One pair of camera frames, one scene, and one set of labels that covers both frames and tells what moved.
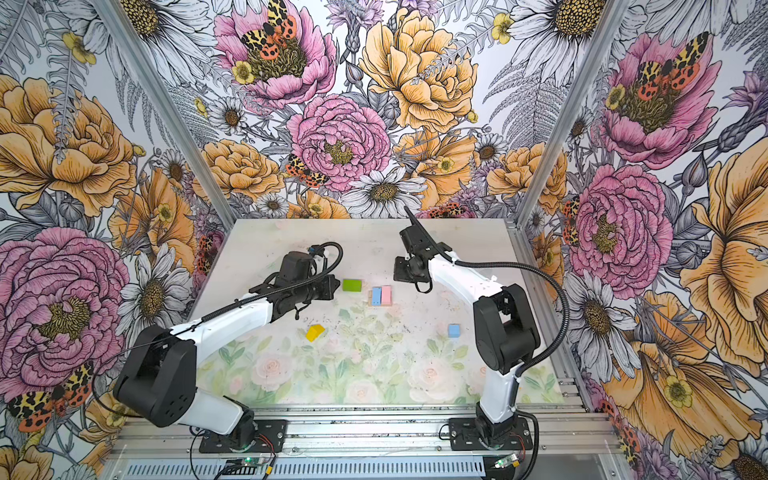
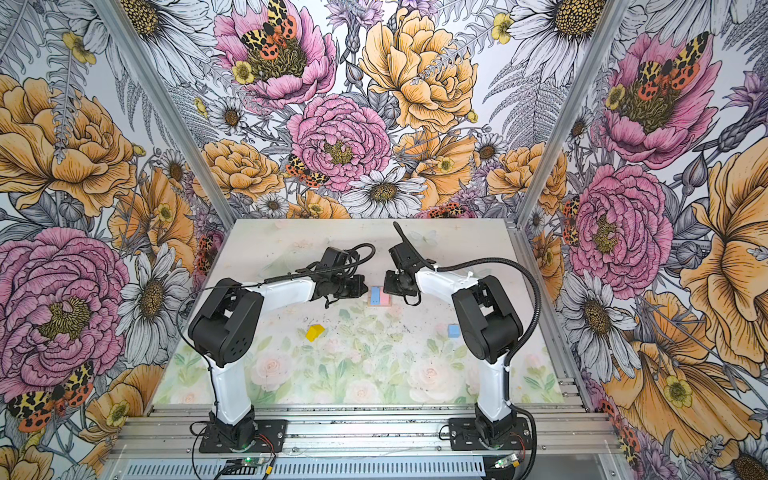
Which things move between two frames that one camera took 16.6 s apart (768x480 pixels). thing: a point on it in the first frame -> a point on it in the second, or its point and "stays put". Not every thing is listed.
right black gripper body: x=405 y=271 -> x=394 y=284
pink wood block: x=387 y=295 stays put
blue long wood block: x=376 y=296 stays put
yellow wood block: x=314 y=332 stays put
